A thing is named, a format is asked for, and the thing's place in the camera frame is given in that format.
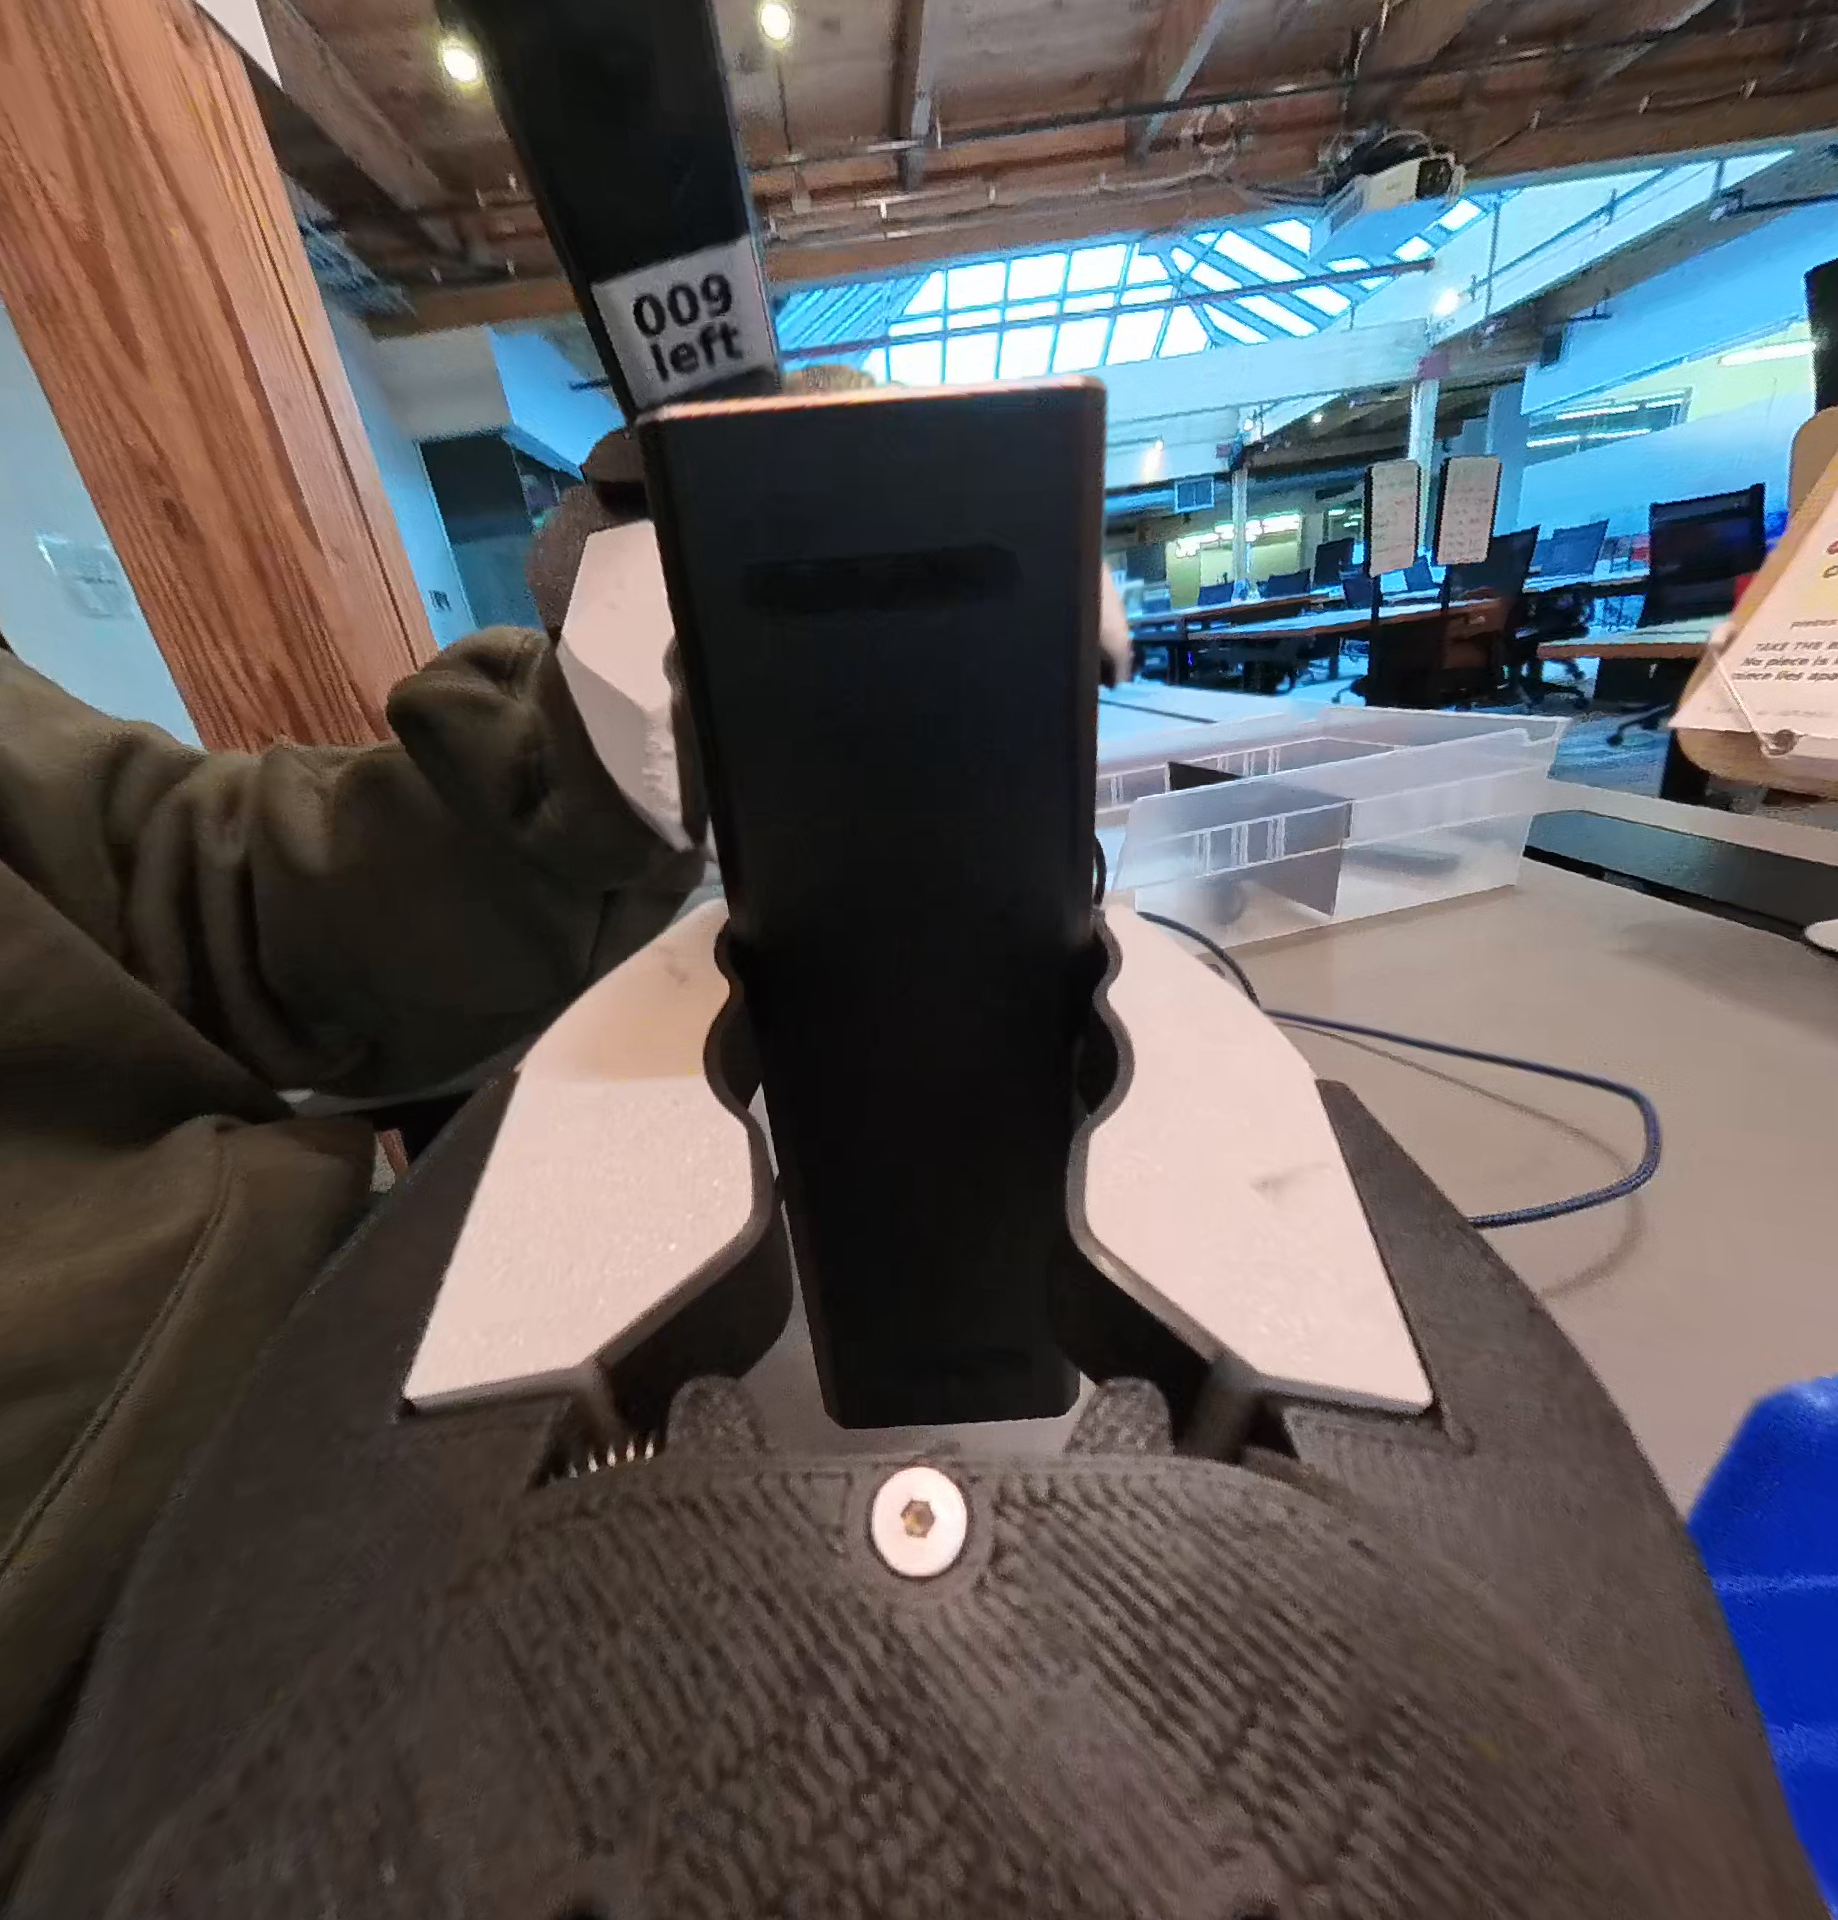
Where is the black office chair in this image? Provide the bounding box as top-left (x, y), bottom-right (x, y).
top-left (1600, 482), bottom-right (1768, 752)

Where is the blue plastic bin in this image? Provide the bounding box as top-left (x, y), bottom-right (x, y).
top-left (1689, 1372), bottom-right (1838, 1920)

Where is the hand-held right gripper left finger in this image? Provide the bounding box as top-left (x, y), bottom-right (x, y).
top-left (404, 898), bottom-right (795, 1415)

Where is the wooden document stand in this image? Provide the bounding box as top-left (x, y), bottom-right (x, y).
top-left (1668, 393), bottom-right (1838, 969)

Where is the black plastic divider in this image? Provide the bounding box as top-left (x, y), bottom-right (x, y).
top-left (1231, 808), bottom-right (1354, 919)

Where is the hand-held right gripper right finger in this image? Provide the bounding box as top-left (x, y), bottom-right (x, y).
top-left (1067, 904), bottom-right (1437, 1415)

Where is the printed instruction sheet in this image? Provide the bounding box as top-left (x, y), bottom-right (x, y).
top-left (1668, 449), bottom-right (1838, 798)

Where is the thin dark blue cable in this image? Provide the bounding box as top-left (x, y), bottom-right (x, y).
top-left (1136, 906), bottom-right (1668, 1235)

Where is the white ceiling projector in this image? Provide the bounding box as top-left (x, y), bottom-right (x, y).
top-left (1315, 133), bottom-right (1468, 249)

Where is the white standing sign board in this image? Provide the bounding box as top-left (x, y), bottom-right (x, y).
top-left (1433, 454), bottom-right (1505, 569)
top-left (1361, 456), bottom-right (1423, 578)

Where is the grey metal usb hub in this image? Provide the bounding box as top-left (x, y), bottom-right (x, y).
top-left (636, 377), bottom-right (1115, 1429)

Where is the grey desk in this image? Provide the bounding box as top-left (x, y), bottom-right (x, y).
top-left (1145, 779), bottom-right (1838, 1518)

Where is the wooden pillar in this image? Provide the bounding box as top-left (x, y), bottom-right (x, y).
top-left (0, 0), bottom-right (441, 752)

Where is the clear plastic organiser box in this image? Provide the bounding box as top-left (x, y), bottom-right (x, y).
top-left (1096, 702), bottom-right (1568, 949)

